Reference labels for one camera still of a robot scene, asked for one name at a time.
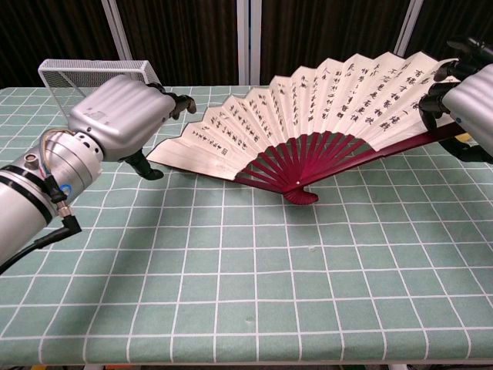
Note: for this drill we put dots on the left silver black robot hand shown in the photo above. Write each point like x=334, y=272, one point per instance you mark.
x=119, y=115

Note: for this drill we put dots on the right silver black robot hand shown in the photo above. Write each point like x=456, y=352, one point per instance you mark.
x=473, y=108

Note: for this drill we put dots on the paper folding fan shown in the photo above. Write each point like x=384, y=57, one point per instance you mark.
x=308, y=115

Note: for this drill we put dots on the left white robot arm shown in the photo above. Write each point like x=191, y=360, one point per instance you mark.
x=23, y=208

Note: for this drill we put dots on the clear acrylic stand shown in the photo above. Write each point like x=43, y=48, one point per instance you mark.
x=77, y=73

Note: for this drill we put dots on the dark folding screen panel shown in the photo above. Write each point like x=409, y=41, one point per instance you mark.
x=454, y=19
x=50, y=34
x=327, y=27
x=185, y=38

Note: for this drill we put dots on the green grid tablecloth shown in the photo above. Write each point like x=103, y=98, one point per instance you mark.
x=269, y=270

